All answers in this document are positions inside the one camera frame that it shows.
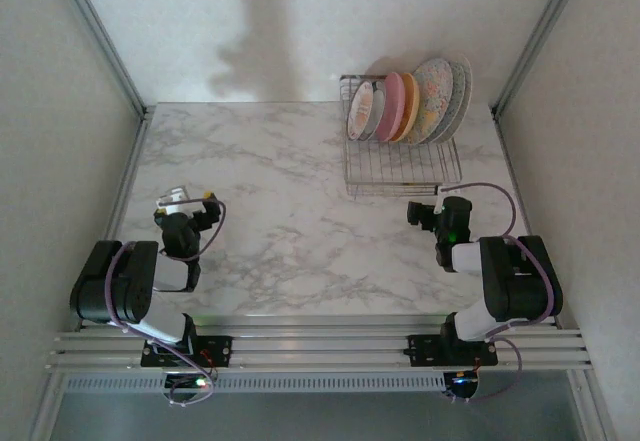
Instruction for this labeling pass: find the pink plate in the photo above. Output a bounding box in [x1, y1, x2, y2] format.
[375, 71, 407, 143]

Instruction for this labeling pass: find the colourful squiggle pattern plate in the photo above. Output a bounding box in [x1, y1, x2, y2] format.
[403, 59, 454, 146]

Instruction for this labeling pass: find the blue speckled plate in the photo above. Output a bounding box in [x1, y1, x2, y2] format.
[432, 60, 467, 145]

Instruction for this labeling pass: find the plain white plate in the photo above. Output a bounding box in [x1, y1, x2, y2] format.
[447, 54, 474, 138]

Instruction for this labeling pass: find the small white plate orange print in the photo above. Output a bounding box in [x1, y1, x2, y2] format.
[347, 80, 377, 142]

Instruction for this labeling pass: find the small plate dark rim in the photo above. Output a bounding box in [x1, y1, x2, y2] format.
[368, 80, 387, 140]

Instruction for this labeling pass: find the circuit board with LED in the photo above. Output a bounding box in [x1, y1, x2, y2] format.
[162, 373, 219, 408]
[444, 370, 484, 405]

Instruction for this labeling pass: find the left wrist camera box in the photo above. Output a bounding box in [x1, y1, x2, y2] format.
[153, 185, 201, 217]

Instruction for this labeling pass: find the metal wire dish rack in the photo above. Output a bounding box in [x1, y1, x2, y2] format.
[339, 73, 464, 198]

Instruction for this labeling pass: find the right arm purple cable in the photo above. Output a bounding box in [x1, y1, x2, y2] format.
[439, 182, 557, 405]

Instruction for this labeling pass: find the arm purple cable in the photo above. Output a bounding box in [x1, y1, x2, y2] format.
[439, 182, 557, 405]
[103, 198, 227, 407]

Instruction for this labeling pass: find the aluminium table side rail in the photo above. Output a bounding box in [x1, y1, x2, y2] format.
[492, 104, 617, 441]
[29, 105, 156, 441]

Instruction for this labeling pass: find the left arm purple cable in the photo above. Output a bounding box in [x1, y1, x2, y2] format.
[103, 198, 227, 407]

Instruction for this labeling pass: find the aluminium mounting rail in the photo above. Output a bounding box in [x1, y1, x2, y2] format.
[47, 314, 595, 375]

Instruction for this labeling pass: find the grey slotted cable duct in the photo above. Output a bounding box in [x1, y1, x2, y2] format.
[63, 371, 447, 395]

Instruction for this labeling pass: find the aluminium frame post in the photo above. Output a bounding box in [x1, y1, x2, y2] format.
[48, 0, 151, 118]
[492, 0, 591, 117]

